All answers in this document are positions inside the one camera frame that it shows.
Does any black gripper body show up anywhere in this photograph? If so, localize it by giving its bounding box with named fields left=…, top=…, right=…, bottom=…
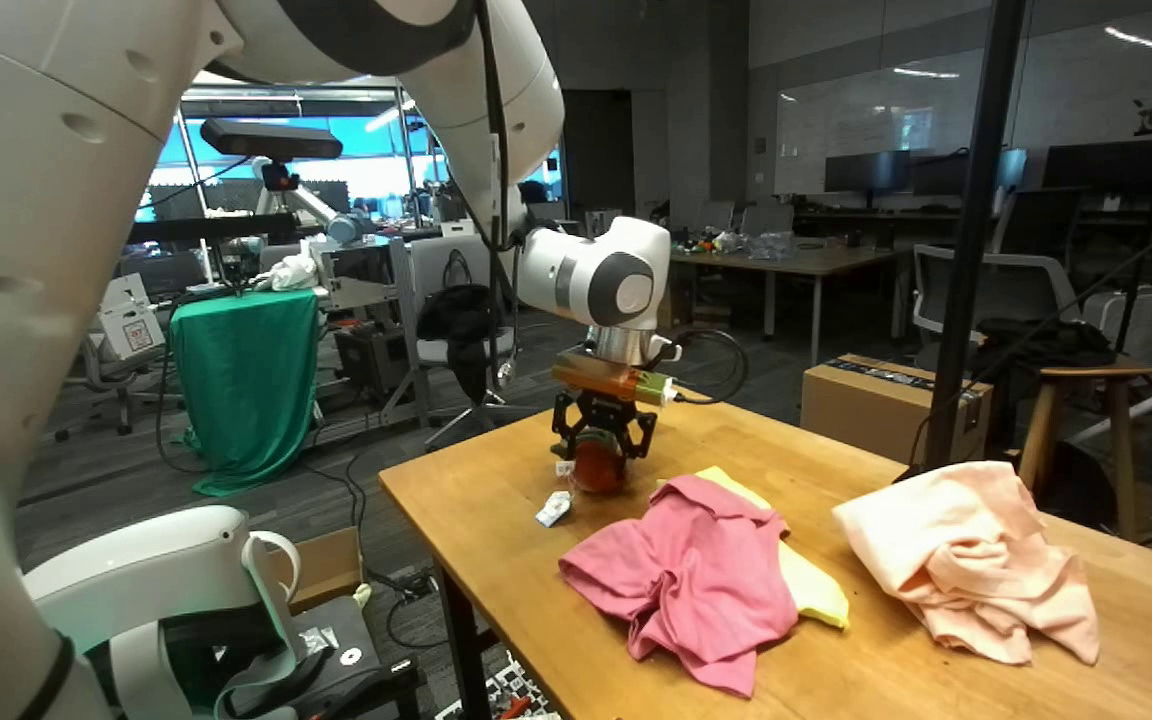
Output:
left=547, top=394, right=658, bottom=449

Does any pink cloth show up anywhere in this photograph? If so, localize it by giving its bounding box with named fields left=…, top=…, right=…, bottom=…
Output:
left=554, top=474, right=805, bottom=700

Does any yellow cloth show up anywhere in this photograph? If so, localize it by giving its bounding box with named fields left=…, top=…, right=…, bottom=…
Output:
left=692, top=466, right=854, bottom=633

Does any peach cloth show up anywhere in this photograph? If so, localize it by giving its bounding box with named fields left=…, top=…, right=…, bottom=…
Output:
left=828, top=461, right=1102, bottom=668

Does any white paper tag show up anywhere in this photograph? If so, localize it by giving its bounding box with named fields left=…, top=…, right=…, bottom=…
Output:
left=531, top=488, right=574, bottom=533

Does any black office chair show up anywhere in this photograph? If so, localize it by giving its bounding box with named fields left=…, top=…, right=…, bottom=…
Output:
left=411, top=253, right=529, bottom=446

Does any long wooden desk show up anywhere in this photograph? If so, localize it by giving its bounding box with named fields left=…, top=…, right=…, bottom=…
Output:
left=667, top=236, right=899, bottom=365

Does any large cardboard box black tape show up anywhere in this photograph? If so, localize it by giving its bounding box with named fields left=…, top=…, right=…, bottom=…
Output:
left=796, top=354, right=997, bottom=468

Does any small cardboard piece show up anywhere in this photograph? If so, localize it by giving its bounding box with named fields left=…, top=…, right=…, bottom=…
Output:
left=285, top=529, right=368, bottom=616

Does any green draped cloth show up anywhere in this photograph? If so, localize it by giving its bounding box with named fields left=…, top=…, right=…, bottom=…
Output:
left=166, top=288, right=328, bottom=492

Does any black computer monitor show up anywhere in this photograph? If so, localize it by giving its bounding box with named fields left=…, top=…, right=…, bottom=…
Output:
left=824, top=149, right=918, bottom=204
left=913, top=144, right=1032, bottom=204
left=1039, top=132, right=1152, bottom=204

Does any black metal pole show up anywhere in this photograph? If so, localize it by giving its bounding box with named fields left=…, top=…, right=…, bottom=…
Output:
left=918, top=0, right=1032, bottom=474

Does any white mesh office chair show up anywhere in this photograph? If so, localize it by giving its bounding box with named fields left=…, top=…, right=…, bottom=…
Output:
left=906, top=245, right=1087, bottom=354

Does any wooden stool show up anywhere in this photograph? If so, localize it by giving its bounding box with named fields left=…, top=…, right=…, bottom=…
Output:
left=1013, top=359, right=1152, bottom=535

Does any white paper sign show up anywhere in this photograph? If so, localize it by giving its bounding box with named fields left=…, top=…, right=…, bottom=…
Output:
left=97, top=271, right=166, bottom=368

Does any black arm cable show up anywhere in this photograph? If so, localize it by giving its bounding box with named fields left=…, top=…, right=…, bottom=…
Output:
left=647, top=315, right=751, bottom=408

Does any black stereo camera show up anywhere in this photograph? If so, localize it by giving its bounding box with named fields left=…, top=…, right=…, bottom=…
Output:
left=195, top=116, right=346, bottom=170

